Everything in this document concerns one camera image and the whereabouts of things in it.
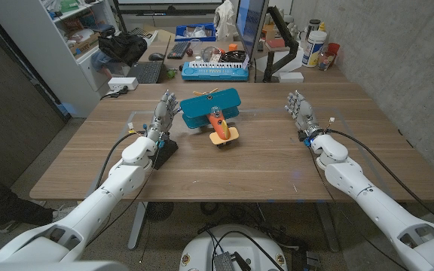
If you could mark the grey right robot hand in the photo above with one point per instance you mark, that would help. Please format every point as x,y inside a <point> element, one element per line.
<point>304,113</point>

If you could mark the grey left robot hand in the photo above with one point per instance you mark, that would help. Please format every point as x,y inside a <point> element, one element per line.
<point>161,116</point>

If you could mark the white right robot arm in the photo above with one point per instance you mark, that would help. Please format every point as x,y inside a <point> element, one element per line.
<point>375,203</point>

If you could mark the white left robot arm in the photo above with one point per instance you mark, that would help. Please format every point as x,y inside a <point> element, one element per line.
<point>104,199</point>

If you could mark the black photo album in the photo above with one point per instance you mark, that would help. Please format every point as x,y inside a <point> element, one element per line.
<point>166,150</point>

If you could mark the teal and orange toy airplane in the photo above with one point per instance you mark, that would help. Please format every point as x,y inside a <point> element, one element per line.
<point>209,105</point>

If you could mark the blue toy piano keyboard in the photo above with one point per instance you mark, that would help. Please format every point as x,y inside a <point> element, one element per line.
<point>217,72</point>

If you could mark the flat white box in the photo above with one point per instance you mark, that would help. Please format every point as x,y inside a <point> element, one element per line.
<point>291,77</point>

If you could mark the white power strip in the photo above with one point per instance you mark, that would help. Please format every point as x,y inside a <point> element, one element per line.
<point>122,83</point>

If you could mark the clear glass jar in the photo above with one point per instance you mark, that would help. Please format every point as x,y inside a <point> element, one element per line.
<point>324,61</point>

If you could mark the black computer mouse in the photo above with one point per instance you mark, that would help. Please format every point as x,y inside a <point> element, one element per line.
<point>156,56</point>

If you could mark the white wipes canister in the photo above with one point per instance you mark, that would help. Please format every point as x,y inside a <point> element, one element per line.
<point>313,49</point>

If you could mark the black computer keyboard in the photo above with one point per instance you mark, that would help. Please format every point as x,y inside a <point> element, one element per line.
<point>179,49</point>

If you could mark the small dark red ball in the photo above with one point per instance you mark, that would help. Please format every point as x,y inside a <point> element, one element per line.
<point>189,52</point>

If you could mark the red cup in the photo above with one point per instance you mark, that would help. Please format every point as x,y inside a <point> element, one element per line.
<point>334,49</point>

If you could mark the red flat box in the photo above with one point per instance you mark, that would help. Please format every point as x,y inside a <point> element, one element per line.
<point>275,43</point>

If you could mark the black bag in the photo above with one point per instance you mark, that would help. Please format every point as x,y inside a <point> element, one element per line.
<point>123,47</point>

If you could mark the clear glass bowl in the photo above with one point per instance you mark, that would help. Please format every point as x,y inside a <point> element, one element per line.
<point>210,53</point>

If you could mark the black capped bottle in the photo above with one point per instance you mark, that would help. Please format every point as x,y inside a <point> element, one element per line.
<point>313,25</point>

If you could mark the blue plastic bin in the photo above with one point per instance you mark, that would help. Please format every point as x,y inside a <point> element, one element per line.
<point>181,31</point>

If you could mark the black round bowl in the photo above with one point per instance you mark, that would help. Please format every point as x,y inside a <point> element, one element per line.
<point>234,56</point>

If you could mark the black round fan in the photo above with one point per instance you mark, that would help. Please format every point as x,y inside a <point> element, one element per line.
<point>159,211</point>

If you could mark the small orange cube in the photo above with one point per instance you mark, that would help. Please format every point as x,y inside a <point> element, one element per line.
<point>233,47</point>

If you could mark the cardboard box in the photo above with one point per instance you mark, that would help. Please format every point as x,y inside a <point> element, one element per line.
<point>85,44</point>

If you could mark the computer monitor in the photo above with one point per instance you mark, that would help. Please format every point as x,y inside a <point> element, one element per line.
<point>250,22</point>

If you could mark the grey metal table leg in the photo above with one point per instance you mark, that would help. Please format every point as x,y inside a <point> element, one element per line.
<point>137,226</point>
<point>328,226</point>

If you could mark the whiteboard with writing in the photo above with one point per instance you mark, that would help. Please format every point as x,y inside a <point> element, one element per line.
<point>164,3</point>

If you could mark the white plastic bag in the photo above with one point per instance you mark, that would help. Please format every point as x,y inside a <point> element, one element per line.
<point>225,20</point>

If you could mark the white robot torso base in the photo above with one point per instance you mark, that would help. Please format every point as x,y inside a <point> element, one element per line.
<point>202,248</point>

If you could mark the white shelf unit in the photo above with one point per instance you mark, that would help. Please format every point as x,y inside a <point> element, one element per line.
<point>32,41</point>

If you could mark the person's leg with sneaker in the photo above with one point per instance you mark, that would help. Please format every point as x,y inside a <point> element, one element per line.
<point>10,207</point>

